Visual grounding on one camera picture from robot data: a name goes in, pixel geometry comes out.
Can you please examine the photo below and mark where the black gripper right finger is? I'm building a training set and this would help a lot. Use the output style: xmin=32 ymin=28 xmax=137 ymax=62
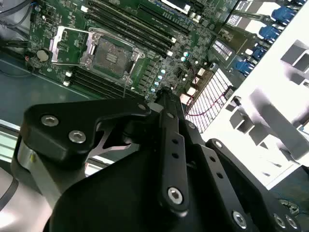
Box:
xmin=166 ymin=88 xmax=304 ymax=232

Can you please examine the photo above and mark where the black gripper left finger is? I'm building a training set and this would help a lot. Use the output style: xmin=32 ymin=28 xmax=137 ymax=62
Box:
xmin=20 ymin=88 xmax=191 ymax=217

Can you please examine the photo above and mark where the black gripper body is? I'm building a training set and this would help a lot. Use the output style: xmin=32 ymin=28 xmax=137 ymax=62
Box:
xmin=44 ymin=145 xmax=234 ymax=232

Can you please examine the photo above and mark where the metal socket cover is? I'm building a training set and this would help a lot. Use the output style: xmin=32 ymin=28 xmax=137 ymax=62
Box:
xmin=49 ymin=25 xmax=95 ymax=68

